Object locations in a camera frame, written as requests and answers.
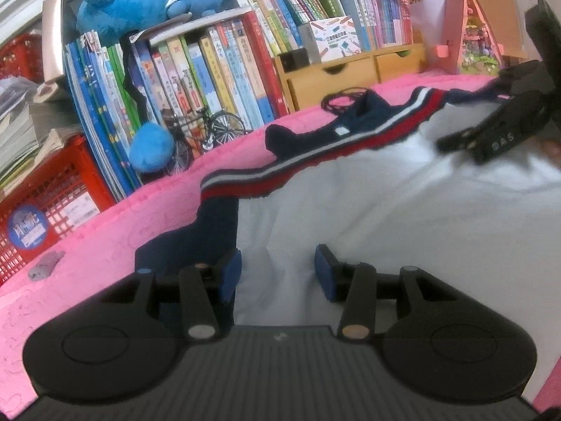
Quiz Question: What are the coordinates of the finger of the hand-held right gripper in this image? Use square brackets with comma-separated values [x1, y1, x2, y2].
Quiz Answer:
[437, 92, 553, 166]
[487, 59, 547, 100]

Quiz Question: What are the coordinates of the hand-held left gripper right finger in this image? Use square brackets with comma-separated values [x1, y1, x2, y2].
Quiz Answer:
[314, 244, 466, 343]

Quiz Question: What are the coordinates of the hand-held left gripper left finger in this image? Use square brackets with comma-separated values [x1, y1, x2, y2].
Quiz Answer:
[102, 248, 243, 343]

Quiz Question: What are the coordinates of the navy and white jacket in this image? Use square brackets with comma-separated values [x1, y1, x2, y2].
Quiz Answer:
[134, 87, 561, 329]

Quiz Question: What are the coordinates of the brown cardboard box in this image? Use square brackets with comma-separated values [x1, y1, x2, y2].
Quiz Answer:
[456, 0, 533, 60]

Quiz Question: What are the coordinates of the pink toy house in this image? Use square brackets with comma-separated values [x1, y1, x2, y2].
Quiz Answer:
[410, 0, 505, 75]

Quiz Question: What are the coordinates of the black model bicycle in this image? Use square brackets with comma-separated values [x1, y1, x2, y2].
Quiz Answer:
[160, 106, 246, 172]

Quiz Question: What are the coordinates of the blue round plush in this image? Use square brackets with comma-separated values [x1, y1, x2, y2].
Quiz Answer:
[130, 122, 175, 173]

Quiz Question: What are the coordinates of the row of slim paperback books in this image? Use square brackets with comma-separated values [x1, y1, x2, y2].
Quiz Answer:
[245, 0, 448, 54]

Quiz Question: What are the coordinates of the pink bunny-pattern blanket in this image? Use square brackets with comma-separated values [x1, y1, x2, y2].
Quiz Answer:
[0, 70, 561, 421]

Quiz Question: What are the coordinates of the wooden drawer organizer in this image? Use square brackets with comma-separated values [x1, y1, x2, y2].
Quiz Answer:
[275, 44, 428, 112]

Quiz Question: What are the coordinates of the red plastic crate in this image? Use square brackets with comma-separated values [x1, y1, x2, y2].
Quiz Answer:
[0, 33, 45, 84]
[0, 135, 115, 286]

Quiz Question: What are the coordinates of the small grey cloth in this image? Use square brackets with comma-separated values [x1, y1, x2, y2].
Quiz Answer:
[27, 251, 66, 281]

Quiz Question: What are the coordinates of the white patterned box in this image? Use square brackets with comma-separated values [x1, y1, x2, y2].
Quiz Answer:
[299, 16, 361, 64]

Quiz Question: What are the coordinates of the row of large picture books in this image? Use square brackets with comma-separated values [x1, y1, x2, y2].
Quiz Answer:
[66, 11, 291, 199]

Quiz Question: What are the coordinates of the small black box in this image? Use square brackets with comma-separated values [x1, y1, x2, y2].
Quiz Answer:
[278, 49, 310, 72]

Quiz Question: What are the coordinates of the stack of papers and magazines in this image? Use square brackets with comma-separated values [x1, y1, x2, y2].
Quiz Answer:
[0, 76, 84, 194]

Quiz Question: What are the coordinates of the large blue plush toy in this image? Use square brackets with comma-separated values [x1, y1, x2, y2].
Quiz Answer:
[76, 0, 239, 47]

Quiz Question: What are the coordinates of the metallic beige bar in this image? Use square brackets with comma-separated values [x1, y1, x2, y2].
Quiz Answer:
[41, 0, 66, 97]

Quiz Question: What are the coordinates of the black cord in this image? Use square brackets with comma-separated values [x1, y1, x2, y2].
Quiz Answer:
[321, 88, 374, 114]

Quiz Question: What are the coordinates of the black hanging strap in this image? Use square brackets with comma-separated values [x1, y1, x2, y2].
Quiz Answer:
[120, 35, 152, 123]

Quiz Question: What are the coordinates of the white window frame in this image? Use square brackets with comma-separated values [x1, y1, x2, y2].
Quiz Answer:
[0, 0, 110, 47]

